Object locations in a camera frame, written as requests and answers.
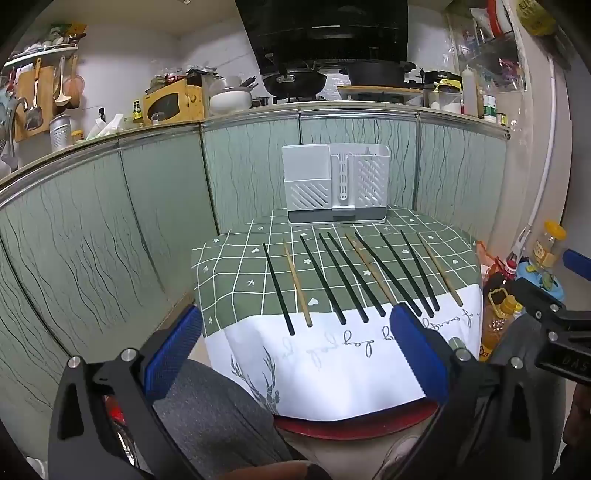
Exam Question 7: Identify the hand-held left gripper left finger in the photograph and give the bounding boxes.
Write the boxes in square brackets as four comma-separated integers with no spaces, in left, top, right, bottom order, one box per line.
[48,305,204,480]

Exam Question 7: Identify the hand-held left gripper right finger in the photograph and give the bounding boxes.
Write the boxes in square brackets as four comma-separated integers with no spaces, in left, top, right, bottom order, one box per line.
[374,304,548,480]

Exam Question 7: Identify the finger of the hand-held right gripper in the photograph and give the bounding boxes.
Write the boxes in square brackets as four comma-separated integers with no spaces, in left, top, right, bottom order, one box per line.
[563,248,591,274]
[509,276,568,321]

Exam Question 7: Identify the black chopstick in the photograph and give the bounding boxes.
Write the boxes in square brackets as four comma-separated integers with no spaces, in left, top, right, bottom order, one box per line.
[318,233,369,323]
[327,231,386,318]
[262,242,295,336]
[400,229,441,312]
[354,231,422,318]
[300,235,346,325]
[380,233,435,318]

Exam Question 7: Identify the wooden chopstick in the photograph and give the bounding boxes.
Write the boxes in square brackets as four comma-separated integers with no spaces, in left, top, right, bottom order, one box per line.
[344,233,399,306]
[416,231,464,308]
[282,239,313,328]

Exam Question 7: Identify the white utensil holder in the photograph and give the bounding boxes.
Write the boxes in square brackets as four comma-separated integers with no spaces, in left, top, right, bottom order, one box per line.
[281,144,391,225]

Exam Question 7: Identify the blue plastic container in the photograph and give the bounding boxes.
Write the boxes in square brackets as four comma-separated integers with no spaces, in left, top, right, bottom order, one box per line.
[517,261,565,301]

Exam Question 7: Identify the clear jar yellow lid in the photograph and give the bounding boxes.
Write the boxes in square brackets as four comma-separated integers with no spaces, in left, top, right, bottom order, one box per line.
[532,220,567,268]

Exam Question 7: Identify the dark sauce bottle red cap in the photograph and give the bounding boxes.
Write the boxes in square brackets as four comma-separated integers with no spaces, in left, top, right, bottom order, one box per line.
[484,258,519,301]

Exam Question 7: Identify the yellow cooking oil bottle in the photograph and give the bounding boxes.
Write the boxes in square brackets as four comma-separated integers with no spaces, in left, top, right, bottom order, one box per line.
[479,288,525,363]

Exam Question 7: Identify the person's grey trousers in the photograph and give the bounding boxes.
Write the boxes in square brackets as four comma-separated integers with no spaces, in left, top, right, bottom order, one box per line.
[152,314,568,480]

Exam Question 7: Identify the orange plastic bag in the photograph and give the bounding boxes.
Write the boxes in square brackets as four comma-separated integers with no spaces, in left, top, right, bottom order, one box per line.
[475,239,502,278]

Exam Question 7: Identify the green checked tablecloth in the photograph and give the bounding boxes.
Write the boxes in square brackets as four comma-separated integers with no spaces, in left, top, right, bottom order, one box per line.
[191,208,483,421]

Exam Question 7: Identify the red round stool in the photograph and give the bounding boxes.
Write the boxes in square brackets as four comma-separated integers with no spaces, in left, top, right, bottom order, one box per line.
[274,399,439,435]

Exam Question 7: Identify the white pipe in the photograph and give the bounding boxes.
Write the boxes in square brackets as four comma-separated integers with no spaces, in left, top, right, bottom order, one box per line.
[515,53,560,259]

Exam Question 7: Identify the white squeeze bottle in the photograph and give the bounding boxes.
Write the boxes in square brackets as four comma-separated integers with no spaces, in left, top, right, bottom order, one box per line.
[463,65,478,117]

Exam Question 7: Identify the clear jar of white powder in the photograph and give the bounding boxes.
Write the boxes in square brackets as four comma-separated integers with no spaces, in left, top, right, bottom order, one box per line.
[436,79,462,114]

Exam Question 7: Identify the black kitchen appliance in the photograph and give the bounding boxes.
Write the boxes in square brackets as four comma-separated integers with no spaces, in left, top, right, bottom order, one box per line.
[422,70,462,86]

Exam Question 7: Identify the white plastic bags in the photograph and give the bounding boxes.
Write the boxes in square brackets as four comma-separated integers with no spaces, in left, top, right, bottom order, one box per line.
[85,115,125,141]

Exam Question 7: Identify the yellow plastic bag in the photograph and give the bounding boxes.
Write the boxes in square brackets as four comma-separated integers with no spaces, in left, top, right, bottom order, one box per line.
[515,0,557,37]

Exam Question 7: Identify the metal cylinder holder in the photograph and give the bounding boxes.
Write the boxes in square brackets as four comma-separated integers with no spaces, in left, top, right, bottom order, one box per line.
[48,115,72,151]

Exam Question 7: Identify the yellow microwave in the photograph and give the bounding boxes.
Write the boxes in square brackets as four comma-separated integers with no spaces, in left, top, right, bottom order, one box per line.
[142,85,205,126]

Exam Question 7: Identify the white rice cooker pot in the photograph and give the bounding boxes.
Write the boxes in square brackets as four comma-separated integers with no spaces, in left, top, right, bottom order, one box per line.
[209,90,253,116]

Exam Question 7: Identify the round wooden board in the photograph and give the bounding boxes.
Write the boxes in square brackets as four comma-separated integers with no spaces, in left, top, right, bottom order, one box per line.
[337,84,423,95]

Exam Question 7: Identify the metal skimmer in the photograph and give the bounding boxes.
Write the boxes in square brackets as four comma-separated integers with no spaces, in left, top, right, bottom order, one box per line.
[0,99,24,171]

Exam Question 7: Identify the metal slotted spatula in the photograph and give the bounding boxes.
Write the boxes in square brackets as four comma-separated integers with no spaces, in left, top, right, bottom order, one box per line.
[25,69,44,131]

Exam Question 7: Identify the black cooking pot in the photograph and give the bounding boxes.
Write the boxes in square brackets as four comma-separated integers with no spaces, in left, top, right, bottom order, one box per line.
[339,61,416,88]

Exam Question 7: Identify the gas stove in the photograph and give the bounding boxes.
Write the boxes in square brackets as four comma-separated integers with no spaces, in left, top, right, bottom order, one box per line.
[253,91,423,108]

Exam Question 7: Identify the white ladle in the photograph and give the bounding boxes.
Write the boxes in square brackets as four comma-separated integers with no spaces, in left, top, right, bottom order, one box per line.
[54,55,70,104]

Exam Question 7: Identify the pink spoon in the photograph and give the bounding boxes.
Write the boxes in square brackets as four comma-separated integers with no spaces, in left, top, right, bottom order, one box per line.
[65,55,86,109]

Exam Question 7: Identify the wooden cutting board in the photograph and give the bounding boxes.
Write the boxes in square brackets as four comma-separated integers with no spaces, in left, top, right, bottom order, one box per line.
[14,66,56,141]

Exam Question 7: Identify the black wok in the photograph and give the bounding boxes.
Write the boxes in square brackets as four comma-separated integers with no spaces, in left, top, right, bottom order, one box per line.
[261,53,329,100]

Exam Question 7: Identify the black range hood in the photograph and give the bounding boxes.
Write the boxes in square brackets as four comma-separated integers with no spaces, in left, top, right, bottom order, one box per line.
[235,0,409,77]

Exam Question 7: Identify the cluttered wall shelf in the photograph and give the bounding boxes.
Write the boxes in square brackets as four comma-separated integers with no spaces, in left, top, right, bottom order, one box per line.
[445,0,527,93]

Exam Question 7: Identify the white wall rack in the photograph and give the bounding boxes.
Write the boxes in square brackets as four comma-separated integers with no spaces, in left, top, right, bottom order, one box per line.
[2,44,79,70]

